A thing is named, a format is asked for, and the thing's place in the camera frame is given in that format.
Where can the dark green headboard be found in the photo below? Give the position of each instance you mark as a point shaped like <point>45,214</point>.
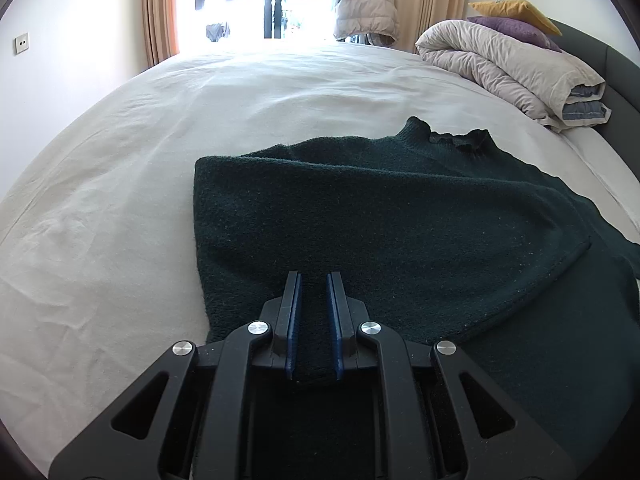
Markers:
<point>620,90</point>

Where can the purple pillow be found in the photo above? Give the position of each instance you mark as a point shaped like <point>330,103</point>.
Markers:
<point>510,30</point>

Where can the bed with white sheet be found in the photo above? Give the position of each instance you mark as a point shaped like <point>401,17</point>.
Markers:
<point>150,160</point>

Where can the dark green knit sweater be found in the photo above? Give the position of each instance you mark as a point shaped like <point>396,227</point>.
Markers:
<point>390,220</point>

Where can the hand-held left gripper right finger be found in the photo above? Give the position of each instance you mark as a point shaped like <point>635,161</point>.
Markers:
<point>334,330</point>

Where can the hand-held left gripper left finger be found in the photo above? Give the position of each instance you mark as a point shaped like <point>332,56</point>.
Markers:
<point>292,330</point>

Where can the yellow pillow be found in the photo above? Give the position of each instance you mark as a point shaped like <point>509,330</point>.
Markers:
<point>515,10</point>

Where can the beige puffer vest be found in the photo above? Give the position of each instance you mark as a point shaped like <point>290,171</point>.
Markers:
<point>365,7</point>

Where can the folded beige duvet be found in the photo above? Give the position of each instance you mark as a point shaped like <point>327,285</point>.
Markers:
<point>500,60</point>

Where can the orange folded curtain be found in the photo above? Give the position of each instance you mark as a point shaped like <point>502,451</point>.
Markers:
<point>159,10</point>

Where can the white wall socket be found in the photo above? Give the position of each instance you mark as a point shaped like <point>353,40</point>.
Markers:
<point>21,43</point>

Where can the small hanging grey garment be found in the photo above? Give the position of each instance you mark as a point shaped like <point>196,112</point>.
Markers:
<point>217,31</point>

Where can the balcony window with black frame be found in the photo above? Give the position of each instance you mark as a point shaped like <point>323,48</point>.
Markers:
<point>280,0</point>

